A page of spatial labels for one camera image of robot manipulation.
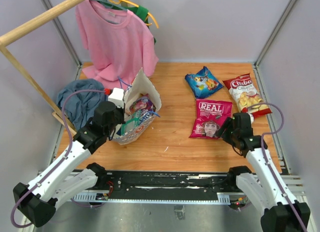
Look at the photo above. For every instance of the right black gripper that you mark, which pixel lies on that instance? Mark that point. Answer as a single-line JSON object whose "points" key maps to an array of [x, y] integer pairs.
{"points": [[222, 131]]}

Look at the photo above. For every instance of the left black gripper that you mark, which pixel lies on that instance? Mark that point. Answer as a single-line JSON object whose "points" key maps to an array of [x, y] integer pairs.
{"points": [[121, 111]]}

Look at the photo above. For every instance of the pink snack bag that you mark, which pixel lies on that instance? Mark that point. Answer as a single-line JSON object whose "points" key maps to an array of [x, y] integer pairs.
{"points": [[210, 116]]}

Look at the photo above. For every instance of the green white snack pack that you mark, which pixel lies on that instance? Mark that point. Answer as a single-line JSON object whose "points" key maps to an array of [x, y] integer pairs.
{"points": [[134, 120]]}

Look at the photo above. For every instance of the blue checkered paper bag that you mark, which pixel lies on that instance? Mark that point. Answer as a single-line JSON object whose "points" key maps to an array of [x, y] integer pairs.
{"points": [[140, 85]]}

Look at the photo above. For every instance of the pink purple snack pouch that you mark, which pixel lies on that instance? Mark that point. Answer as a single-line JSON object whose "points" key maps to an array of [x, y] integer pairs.
{"points": [[143, 103]]}

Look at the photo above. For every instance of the red Chuba chips bag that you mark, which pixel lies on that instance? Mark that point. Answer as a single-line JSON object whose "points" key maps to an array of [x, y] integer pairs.
{"points": [[246, 96]]}

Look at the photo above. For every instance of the blue snack bag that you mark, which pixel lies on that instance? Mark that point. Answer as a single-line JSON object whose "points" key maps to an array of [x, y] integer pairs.
{"points": [[203, 84]]}

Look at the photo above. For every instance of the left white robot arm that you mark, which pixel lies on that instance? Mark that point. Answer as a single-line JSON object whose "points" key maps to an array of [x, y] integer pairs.
{"points": [[39, 199]]}

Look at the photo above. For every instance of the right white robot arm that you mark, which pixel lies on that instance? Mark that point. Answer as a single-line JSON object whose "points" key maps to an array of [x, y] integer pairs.
{"points": [[279, 209]]}

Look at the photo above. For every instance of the blue crumpled cloth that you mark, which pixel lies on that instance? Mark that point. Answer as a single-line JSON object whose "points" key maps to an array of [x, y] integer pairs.
{"points": [[80, 107]]}

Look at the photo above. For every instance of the pink t-shirt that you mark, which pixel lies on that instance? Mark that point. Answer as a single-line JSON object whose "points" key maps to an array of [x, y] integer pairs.
{"points": [[119, 44]]}

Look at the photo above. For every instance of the green garment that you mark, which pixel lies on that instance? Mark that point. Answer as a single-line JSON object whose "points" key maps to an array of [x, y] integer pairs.
{"points": [[141, 12]]}

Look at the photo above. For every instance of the grey-blue hanger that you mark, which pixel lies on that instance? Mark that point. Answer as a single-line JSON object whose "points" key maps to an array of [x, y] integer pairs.
{"points": [[109, 5]]}

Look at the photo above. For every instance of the yellow hanger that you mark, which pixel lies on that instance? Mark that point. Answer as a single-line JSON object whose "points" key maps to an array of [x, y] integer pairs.
{"points": [[140, 11]]}

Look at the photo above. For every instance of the wooden clothes rack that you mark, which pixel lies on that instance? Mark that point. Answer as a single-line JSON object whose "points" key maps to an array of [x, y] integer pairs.
{"points": [[46, 57]]}

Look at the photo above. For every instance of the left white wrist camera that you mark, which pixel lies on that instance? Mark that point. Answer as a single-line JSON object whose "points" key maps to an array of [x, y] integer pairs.
{"points": [[116, 97]]}

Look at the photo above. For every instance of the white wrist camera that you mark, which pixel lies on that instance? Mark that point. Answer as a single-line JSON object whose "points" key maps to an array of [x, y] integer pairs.
{"points": [[251, 118], [116, 97]]}

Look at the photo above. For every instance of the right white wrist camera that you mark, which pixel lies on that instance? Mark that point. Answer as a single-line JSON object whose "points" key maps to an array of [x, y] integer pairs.
{"points": [[251, 118]]}

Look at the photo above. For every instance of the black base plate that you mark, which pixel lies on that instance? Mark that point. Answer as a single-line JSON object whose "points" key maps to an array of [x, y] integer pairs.
{"points": [[166, 186]]}

